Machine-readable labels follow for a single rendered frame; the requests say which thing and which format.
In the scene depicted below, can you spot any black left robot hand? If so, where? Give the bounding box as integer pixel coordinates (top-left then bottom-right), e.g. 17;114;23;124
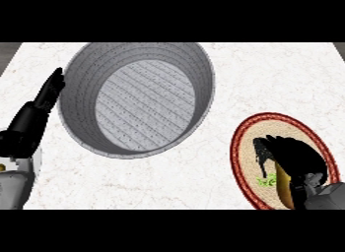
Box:
0;67;67;159

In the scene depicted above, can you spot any grey round wicker basket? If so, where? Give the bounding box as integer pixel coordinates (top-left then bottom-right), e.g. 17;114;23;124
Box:
57;41;217;160

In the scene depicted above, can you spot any beige red-rimmed round placemat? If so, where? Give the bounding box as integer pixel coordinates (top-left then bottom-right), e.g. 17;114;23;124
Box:
228;111;342;211

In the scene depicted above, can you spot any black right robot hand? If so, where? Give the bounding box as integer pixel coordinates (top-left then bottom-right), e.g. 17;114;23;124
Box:
252;134;331;211

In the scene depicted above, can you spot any green pear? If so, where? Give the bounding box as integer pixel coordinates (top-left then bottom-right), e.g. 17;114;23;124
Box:
257;173;280;188

